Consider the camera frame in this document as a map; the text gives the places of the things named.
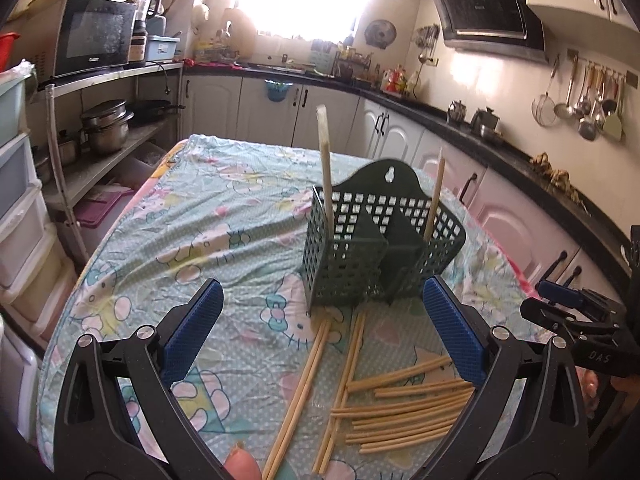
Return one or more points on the green plastic utensil basket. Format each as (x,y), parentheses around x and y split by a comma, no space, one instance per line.
(345,265)

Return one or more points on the blue hanging bin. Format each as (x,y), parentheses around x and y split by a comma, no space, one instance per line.
(276,91)

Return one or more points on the red condiment bottles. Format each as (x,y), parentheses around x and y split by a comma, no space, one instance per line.
(395,80)

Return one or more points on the steel kettle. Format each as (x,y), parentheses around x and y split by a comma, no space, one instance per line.
(485,121)

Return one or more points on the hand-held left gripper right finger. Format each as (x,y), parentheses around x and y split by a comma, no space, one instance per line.
(452,330)

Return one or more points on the blue plastic box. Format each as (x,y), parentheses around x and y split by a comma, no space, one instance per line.
(162,47)

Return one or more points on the plastic drawer tower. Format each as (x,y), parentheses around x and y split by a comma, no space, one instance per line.
(20,220)

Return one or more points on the black microwave oven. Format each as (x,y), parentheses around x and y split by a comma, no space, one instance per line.
(95,35)

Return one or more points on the plastic-wrapped chopstick pair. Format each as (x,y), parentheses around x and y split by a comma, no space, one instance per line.
(325,160)

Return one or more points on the ginger root pile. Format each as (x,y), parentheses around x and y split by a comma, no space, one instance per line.
(557,175)

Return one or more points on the pile of bamboo chopsticks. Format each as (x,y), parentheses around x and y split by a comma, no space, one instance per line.
(400,400)

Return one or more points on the stacked steel pots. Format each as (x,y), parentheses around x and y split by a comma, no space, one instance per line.
(105,130)

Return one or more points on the purple plastic tray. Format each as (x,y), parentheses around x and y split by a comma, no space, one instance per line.
(97,210)

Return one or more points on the row of hanging kitchen utensils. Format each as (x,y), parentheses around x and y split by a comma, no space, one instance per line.
(587,125)

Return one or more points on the person's left hand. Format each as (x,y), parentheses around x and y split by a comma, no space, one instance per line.
(242,467)

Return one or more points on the metal shelf rack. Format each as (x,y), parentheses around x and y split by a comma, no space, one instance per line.
(100,165)

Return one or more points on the black blender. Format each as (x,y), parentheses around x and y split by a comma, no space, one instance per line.
(147,7)

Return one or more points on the black kitchen countertop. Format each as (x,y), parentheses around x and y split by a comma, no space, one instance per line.
(575,195)

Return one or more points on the cartoon printed tablecloth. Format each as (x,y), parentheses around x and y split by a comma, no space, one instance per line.
(200,210)

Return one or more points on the small dark wall fan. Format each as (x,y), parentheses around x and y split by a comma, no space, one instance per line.
(380,34)

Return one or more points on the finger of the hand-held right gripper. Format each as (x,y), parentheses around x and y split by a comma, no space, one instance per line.
(542,312)
(557,291)

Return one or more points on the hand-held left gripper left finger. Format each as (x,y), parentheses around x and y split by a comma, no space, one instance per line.
(195,330)

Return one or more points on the black frying pan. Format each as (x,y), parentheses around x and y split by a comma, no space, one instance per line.
(147,107)

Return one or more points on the single bamboo chopstick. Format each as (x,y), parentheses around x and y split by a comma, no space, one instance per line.
(436,190)

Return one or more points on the red plastic basket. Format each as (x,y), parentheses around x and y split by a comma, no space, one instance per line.
(7,52)

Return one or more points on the black range hood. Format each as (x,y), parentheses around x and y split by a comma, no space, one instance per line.
(480,5)

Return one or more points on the small steel teapot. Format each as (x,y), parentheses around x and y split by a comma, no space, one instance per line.
(456,111)

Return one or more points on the person's right hand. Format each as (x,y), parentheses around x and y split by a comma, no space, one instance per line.
(588,390)

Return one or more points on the small hanging utensil rack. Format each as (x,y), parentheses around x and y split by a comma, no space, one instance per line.
(427,37)

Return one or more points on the white base cabinets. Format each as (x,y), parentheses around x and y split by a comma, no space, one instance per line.
(390,125)

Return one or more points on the wooden cutting board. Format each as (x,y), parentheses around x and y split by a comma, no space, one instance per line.
(244,30)

